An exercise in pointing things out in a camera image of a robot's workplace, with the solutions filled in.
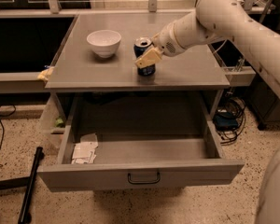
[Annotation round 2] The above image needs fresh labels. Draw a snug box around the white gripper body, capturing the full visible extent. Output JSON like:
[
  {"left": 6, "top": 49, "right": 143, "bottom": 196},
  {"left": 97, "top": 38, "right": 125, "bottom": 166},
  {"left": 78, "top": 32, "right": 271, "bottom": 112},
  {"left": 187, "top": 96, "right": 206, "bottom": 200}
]
[{"left": 152, "top": 24, "right": 186, "bottom": 57}]

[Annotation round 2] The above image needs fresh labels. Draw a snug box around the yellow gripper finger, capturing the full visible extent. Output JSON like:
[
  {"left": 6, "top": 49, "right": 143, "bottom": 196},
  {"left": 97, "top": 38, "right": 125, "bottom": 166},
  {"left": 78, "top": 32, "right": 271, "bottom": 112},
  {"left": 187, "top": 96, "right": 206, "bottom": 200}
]
[{"left": 135, "top": 46, "right": 162, "bottom": 68}]

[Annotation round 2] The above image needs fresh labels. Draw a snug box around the blue pepsi can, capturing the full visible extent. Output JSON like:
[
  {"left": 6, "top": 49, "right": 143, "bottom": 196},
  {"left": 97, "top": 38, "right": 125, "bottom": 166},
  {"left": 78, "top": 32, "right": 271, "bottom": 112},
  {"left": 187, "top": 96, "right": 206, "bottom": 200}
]
[{"left": 133, "top": 36, "right": 156, "bottom": 77}]

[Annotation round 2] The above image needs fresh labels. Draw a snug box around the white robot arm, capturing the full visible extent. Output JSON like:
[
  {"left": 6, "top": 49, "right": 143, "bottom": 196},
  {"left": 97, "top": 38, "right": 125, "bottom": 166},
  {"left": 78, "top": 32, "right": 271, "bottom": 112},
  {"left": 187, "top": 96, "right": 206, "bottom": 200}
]
[{"left": 135, "top": 0, "right": 280, "bottom": 224}]

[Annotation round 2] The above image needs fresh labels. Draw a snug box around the grey counter cabinet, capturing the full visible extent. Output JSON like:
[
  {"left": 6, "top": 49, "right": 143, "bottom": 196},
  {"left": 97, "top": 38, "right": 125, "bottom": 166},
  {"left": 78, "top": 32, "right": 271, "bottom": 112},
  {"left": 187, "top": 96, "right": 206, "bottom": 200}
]
[{"left": 46, "top": 11, "right": 230, "bottom": 91}]

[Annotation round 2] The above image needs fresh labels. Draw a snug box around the grey open top drawer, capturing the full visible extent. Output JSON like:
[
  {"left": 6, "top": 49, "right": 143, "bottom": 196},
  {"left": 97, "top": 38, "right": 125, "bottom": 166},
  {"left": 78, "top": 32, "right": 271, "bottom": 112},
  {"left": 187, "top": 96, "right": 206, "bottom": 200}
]
[{"left": 38, "top": 91, "right": 244, "bottom": 191}]

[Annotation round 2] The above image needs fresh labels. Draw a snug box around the white ceramic bowl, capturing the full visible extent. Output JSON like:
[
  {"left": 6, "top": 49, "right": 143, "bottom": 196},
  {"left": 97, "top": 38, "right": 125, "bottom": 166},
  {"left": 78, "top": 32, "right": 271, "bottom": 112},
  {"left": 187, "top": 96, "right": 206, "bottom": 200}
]
[{"left": 87, "top": 30, "right": 121, "bottom": 58}]

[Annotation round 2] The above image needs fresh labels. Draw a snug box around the white paper packets pile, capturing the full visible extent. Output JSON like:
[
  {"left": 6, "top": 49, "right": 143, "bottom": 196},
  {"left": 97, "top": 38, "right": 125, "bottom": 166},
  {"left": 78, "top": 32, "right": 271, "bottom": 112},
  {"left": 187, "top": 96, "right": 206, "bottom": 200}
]
[{"left": 72, "top": 133, "right": 98, "bottom": 164}]

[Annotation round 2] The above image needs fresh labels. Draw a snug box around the clear plastic bin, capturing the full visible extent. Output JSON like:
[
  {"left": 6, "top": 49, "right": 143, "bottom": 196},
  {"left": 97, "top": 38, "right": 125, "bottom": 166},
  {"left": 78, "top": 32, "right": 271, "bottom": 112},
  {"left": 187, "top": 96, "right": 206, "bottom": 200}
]
[{"left": 39, "top": 94, "right": 66, "bottom": 148}]

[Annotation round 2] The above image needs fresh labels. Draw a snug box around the black pole stand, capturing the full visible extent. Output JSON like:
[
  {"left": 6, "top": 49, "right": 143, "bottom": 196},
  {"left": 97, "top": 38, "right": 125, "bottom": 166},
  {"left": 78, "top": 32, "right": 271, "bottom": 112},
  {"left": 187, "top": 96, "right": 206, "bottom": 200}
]
[{"left": 0, "top": 147, "right": 45, "bottom": 224}]

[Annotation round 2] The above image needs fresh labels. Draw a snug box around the white power cable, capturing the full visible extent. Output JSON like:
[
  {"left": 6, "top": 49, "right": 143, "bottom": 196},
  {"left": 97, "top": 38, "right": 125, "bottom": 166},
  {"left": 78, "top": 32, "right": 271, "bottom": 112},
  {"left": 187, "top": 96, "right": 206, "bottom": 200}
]
[{"left": 213, "top": 40, "right": 228, "bottom": 55}]

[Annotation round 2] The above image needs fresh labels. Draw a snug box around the tangled black cables box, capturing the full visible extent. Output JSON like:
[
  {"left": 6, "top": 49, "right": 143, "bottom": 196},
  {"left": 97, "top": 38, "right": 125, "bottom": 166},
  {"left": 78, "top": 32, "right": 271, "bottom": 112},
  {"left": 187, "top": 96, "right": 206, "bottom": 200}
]
[{"left": 213, "top": 97, "right": 246, "bottom": 146}]

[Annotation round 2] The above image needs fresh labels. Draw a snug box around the black metal drawer handle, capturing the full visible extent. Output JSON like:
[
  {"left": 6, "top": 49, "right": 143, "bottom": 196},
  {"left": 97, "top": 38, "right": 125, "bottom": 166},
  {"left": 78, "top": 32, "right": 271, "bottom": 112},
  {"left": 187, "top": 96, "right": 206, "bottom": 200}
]
[{"left": 127, "top": 172, "right": 161, "bottom": 185}]

